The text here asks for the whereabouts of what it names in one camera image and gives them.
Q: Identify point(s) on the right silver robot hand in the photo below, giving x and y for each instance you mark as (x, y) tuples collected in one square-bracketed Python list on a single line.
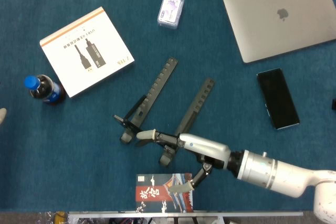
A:
[(207, 148)]

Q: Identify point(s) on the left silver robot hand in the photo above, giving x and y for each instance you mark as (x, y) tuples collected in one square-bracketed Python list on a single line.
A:
[(2, 115)]

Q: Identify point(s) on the black folding laptop stand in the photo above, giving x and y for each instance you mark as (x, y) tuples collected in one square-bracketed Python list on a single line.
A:
[(160, 82)]

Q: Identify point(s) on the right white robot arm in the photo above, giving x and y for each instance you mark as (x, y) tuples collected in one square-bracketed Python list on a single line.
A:
[(275, 174)]

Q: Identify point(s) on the silver Apple laptop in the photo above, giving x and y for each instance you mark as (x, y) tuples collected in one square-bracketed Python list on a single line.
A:
[(262, 32)]

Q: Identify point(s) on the cola bottle with blue cap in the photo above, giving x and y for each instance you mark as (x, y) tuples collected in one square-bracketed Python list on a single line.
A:
[(44, 90)]

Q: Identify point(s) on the dark illustrated Chinese book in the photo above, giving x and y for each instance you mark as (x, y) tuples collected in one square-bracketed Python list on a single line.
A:
[(157, 195)]

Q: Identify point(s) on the teal table cloth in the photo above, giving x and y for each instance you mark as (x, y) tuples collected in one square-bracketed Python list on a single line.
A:
[(78, 142)]

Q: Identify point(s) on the black smartphone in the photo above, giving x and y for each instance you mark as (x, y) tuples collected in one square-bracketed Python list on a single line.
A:
[(278, 98)]

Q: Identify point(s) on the small yellow item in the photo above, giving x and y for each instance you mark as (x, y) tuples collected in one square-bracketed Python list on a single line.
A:
[(60, 218)]

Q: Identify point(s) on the small black device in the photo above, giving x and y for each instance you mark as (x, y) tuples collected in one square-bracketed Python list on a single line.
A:
[(334, 104)]

